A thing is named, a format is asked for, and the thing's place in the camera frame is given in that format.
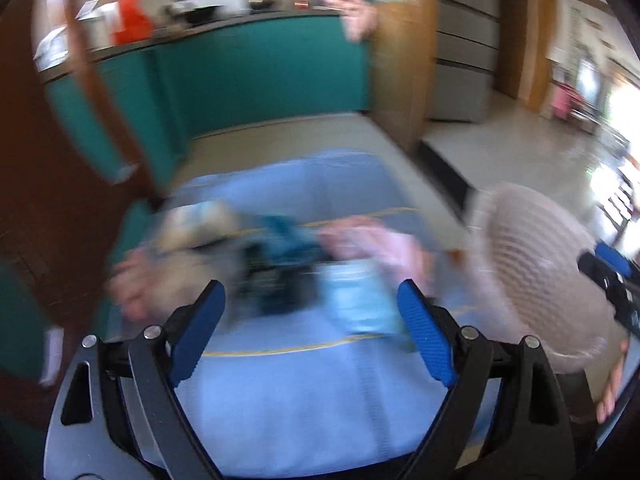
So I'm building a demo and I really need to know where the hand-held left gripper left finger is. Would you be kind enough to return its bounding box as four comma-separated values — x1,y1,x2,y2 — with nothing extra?
45,280,226,480

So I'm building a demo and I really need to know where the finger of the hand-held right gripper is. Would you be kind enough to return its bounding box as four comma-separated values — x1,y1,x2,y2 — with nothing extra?
596,241,635,281
577,252,640,333

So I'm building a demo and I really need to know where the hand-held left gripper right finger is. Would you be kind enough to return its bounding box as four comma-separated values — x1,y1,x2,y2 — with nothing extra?
397,280,596,480

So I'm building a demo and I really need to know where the white plastic mesh basket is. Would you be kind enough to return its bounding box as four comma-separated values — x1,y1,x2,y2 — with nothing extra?
467,182,628,375

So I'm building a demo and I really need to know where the pale pink tissue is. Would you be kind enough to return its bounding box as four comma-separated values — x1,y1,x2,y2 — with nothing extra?
107,249,173,322

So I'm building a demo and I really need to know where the light blue packet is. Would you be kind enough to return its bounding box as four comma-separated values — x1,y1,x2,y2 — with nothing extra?
320,262,408,336

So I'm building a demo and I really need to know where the pink plastic bag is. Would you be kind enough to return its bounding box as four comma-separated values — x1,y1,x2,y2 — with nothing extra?
320,217,436,295

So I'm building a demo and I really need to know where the dark wrapper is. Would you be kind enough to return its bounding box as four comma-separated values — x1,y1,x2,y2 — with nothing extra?
235,262,326,317

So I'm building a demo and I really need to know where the beige paper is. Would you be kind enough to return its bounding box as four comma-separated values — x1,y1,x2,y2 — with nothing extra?
150,200,251,281

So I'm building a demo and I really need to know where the teal snack packet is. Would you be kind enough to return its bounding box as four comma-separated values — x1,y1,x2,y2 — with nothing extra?
250,214,326,267

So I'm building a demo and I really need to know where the person's right hand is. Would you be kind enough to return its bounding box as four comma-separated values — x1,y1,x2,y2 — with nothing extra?
595,339,632,425

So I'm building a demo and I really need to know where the blue checked tablecloth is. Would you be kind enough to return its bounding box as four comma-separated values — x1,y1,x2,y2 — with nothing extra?
107,147,501,478

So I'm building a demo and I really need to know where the dark wooden chair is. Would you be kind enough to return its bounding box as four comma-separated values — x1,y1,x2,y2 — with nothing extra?
0,0,168,413

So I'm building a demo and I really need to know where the brown wooden door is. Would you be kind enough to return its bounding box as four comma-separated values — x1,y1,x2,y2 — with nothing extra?
494,0,529,102

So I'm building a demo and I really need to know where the grey refrigerator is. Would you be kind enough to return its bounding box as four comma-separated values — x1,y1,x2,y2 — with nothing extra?
425,0,501,124

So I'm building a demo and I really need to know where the wooden framed glass door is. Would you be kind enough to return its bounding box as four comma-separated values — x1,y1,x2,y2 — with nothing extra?
342,0,440,157

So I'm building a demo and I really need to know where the orange plastic bag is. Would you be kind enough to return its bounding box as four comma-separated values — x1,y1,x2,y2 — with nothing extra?
112,0,154,46

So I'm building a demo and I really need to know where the pink hanging cloth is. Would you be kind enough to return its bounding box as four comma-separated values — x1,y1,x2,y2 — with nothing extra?
342,0,382,43

